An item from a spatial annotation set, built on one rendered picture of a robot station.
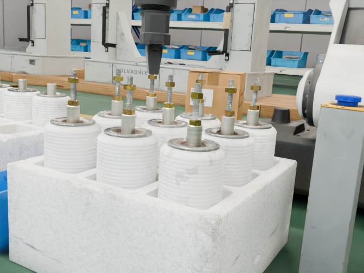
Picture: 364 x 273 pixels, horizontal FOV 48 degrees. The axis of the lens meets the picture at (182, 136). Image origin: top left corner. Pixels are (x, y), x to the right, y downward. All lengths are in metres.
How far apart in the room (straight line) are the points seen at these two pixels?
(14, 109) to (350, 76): 0.82
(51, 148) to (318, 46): 8.61
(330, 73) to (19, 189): 0.65
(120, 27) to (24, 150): 2.64
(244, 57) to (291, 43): 6.47
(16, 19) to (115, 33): 4.95
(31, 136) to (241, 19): 2.11
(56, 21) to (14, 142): 3.16
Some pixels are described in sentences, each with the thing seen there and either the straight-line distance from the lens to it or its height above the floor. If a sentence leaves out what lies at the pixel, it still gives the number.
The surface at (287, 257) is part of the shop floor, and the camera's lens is 0.87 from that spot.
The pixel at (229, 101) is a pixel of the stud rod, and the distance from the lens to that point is 0.69.
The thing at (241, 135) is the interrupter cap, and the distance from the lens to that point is 0.68.
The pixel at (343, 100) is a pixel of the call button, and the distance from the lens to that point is 0.70.
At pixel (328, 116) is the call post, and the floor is 0.30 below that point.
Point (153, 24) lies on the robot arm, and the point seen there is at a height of 0.43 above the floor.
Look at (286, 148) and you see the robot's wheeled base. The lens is 1.08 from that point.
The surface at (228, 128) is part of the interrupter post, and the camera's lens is 0.69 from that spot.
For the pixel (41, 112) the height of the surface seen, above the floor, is 0.21.
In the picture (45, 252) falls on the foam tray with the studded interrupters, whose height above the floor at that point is 0.05.
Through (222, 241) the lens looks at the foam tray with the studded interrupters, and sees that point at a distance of 0.56.
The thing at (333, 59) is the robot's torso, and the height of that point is 0.39.
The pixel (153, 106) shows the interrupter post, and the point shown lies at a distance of 0.90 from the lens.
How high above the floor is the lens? 0.38
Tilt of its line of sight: 12 degrees down
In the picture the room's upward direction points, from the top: 4 degrees clockwise
